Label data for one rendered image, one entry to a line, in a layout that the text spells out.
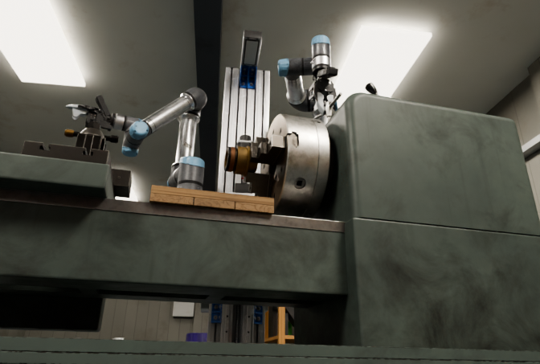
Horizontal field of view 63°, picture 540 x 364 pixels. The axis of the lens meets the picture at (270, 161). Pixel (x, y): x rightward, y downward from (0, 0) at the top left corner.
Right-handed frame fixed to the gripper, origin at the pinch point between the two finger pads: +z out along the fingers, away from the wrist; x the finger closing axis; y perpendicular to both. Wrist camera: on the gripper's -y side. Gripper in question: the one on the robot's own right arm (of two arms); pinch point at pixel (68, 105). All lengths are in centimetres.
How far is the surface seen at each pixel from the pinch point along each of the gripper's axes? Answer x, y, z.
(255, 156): -98, 38, -50
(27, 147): -100, 49, 6
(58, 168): -106, 54, -1
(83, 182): -107, 56, -6
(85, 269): -104, 74, -10
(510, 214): -131, 49, -116
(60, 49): 186, -119, 17
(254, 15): 76, -143, -118
